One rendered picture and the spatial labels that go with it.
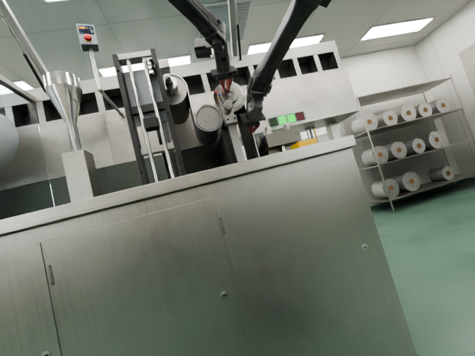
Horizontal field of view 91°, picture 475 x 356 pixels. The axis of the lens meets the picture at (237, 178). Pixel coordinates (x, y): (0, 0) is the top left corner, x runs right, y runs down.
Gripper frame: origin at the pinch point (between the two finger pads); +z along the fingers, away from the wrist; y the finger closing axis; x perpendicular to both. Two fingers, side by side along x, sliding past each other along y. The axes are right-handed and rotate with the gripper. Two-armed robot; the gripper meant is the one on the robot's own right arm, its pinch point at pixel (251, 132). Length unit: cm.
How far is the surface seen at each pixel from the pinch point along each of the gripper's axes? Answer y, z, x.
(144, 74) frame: -39, -25, 19
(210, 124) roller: -18.0, -4.9, 5.2
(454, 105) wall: 444, 187, 147
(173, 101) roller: -31.2, -11.7, 17.5
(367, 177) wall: 255, 254, 90
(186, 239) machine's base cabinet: -37, -6, -45
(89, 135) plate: -80, 13, 38
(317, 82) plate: 60, 11, 42
